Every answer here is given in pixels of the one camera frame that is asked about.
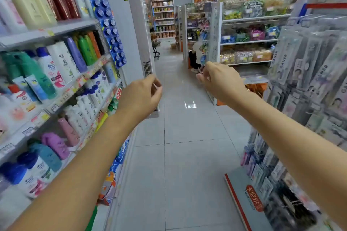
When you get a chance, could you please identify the row of cream and red bottles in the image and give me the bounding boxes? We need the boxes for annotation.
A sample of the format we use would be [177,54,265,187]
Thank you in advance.
[0,0,92,34]

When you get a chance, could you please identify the person's right hand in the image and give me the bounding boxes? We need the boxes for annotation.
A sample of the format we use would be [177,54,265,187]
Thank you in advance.
[196,61,247,105]

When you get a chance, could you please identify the hanging strip of blue packets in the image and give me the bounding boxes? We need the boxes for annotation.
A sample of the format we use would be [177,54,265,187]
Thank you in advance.
[88,0,128,69]

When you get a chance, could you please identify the person's left hand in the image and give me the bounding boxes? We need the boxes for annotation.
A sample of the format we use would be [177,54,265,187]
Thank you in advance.
[116,74,163,127]

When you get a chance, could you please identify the white red display stand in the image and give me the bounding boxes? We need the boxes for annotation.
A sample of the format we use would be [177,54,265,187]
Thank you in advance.
[224,14,347,231]

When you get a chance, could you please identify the row of small white bottles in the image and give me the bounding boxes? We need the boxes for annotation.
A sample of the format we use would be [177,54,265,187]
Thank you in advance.
[57,71,117,148]

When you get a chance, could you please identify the white end shelf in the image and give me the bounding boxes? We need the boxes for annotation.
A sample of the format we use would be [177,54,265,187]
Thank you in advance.
[181,0,304,104]

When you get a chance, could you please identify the row of green and white bottles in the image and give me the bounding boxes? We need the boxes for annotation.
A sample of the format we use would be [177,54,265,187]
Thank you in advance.
[0,29,107,131]

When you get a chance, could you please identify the row of blue capped bottles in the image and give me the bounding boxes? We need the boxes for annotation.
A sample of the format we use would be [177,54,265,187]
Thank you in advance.
[0,131,71,199]

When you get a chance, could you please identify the person's left forearm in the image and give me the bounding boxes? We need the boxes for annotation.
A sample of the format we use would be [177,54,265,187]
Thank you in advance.
[8,108,133,231]

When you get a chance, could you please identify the far goods shelf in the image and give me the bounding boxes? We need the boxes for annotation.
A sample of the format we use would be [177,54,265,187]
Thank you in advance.
[149,0,175,42]

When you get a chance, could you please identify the grey toiletries shelf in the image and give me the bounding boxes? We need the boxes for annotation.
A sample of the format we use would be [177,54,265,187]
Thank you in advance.
[0,0,133,231]

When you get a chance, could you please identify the rack of toothbrush packets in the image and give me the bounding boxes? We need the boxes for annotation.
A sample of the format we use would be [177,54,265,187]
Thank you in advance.
[241,16,347,223]

